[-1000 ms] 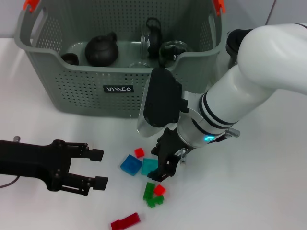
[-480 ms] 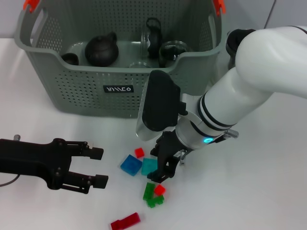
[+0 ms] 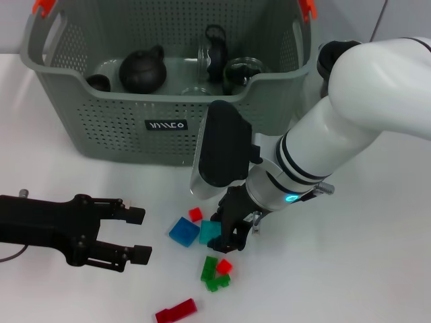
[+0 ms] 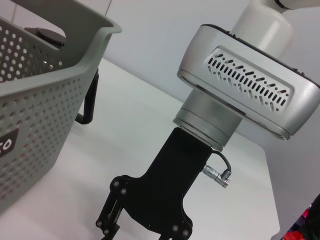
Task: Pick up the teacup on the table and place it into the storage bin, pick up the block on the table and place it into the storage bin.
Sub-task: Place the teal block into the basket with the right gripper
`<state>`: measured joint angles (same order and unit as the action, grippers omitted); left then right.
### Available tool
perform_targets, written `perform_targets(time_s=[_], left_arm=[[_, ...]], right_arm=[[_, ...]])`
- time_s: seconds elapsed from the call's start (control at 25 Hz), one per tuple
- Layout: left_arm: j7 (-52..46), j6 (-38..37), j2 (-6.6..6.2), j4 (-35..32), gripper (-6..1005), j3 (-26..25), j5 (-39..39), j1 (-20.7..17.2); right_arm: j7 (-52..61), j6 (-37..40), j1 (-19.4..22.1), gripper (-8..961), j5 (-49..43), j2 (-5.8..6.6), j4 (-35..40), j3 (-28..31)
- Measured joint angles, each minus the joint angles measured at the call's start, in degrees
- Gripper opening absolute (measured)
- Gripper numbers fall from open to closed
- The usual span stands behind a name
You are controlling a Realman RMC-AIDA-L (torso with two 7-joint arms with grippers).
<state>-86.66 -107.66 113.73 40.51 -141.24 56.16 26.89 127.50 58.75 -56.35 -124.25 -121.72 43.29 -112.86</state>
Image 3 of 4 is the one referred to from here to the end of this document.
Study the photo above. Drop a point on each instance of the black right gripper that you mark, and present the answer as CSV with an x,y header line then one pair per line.
x,y
235,212

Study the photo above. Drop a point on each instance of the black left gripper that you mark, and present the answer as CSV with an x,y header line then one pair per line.
x,y
43,223

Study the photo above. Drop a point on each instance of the cyan square toy brick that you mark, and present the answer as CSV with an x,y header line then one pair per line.
x,y
208,232

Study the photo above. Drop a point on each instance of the dark red long brick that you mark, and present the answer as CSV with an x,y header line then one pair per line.
x,y
175,312

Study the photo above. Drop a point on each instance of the glass teacup black base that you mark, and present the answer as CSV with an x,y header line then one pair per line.
x,y
196,91
237,75
215,54

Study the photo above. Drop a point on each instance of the grey perforated storage bin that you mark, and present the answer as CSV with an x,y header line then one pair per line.
x,y
134,111

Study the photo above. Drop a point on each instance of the dark clay teacup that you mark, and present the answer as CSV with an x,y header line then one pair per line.
x,y
98,83

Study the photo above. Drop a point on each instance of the small red toy brick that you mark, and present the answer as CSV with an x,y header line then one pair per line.
x,y
224,266
196,214

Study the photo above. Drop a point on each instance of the blue square toy brick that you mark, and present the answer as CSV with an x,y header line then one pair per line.
x,y
184,233

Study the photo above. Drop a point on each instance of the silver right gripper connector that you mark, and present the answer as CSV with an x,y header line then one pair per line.
x,y
256,223

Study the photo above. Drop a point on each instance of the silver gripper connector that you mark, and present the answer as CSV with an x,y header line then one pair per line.
x,y
24,193
256,223

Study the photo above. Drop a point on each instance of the green long toy brick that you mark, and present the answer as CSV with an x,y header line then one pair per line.
x,y
208,267

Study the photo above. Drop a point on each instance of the green stepped toy brick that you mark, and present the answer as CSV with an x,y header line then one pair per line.
x,y
219,283

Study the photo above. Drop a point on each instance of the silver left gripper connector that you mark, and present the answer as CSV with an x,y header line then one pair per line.
x,y
24,193

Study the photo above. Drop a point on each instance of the dark clay teapot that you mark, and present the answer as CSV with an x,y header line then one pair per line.
x,y
141,72

